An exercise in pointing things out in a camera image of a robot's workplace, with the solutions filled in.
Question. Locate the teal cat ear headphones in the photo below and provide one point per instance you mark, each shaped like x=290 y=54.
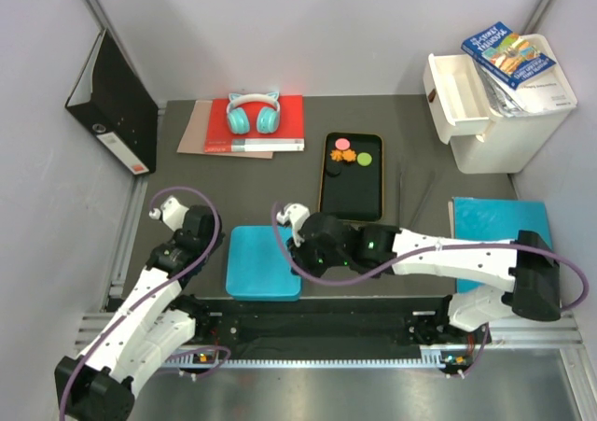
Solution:
x=261 y=111

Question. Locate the blue folder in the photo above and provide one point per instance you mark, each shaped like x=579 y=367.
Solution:
x=485 y=220

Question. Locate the black cookie tray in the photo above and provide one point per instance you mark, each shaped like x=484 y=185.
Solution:
x=356 y=194

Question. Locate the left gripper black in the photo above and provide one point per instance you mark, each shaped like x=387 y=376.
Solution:
x=218 y=242

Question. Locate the green round cookie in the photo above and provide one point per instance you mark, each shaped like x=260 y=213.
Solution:
x=364 y=159

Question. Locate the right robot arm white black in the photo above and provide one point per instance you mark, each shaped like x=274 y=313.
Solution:
x=516 y=277

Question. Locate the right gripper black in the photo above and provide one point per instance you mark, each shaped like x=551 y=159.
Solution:
x=299 y=258

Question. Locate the white booklet stack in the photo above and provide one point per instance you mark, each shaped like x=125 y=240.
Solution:
x=539 y=96

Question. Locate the black ring binder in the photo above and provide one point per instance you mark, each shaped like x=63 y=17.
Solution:
x=113 y=105

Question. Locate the red book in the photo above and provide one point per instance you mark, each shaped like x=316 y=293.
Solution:
x=289 y=137

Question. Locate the black round cookie left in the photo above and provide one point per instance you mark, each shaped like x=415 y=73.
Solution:
x=333 y=168

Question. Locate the white drawer unit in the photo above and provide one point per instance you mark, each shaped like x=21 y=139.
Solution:
x=481 y=139

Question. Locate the teal cookie tin box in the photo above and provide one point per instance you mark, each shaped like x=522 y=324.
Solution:
x=281 y=294

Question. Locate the grey cable duct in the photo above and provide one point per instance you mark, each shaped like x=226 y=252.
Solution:
x=424 y=359

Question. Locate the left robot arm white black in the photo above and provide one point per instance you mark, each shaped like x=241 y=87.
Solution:
x=104 y=380

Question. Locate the orange flower cookie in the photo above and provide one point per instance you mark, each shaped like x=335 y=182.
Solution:
x=337 y=155
x=349 y=155

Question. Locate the brown cardboard folder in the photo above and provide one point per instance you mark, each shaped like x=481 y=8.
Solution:
x=193 y=138

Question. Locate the teal tin lid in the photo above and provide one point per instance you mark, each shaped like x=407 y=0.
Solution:
x=256 y=261

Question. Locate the pink round cookie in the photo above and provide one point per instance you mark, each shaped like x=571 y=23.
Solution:
x=342 y=144

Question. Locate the blue paperback book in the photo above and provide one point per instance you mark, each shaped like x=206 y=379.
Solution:
x=511 y=58

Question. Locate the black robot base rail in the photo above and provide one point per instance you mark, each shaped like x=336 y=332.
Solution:
x=324 y=328

